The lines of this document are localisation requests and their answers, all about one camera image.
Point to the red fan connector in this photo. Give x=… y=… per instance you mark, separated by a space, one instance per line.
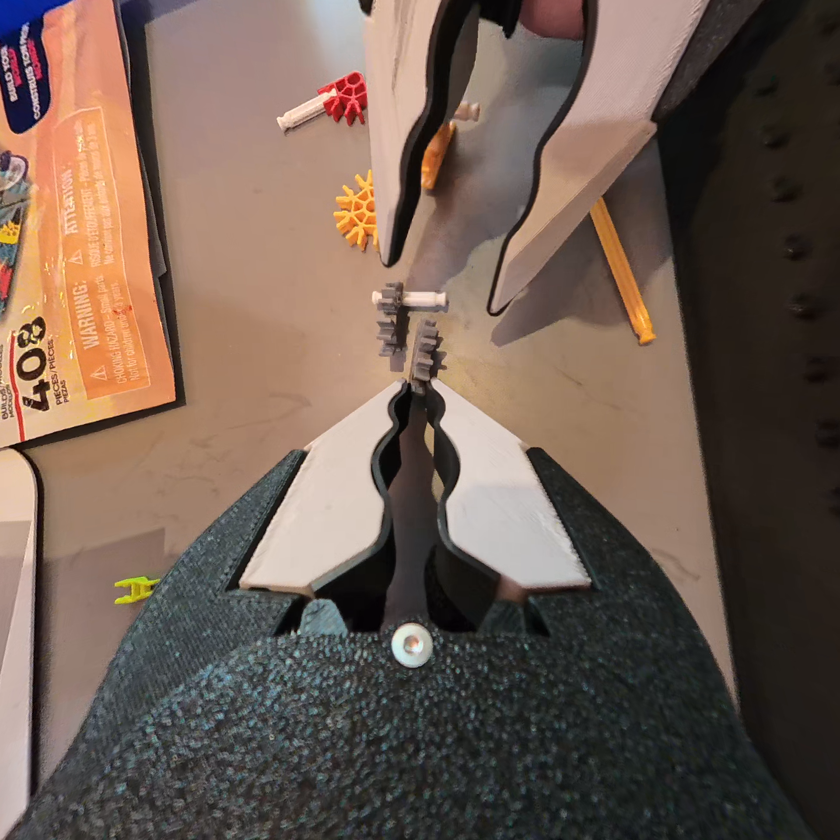
x=348 y=98

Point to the small lime green connector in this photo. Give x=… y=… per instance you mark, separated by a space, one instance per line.
x=134 y=589

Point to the grey snowflake connector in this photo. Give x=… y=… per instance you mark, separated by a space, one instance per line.
x=392 y=328
x=423 y=354

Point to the person's right hand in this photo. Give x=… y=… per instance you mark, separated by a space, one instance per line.
x=551 y=16

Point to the black perforated panel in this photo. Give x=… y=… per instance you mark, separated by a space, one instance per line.
x=754 y=328

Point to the yellow fan connector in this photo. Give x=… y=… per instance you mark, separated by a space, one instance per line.
x=358 y=210
x=436 y=157

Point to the white rounded board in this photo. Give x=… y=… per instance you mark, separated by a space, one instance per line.
x=16 y=590

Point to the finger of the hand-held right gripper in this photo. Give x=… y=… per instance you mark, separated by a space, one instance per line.
x=604 y=131
x=394 y=98

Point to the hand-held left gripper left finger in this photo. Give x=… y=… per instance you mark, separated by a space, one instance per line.
x=315 y=512

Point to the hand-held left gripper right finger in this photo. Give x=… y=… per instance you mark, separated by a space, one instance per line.
x=512 y=512

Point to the blue plastic bin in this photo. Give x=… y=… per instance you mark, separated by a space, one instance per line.
x=10 y=8

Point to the long yellow rod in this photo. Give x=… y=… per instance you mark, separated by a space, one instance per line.
x=623 y=275

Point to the orange toy set bag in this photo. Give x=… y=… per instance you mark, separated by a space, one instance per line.
x=79 y=229

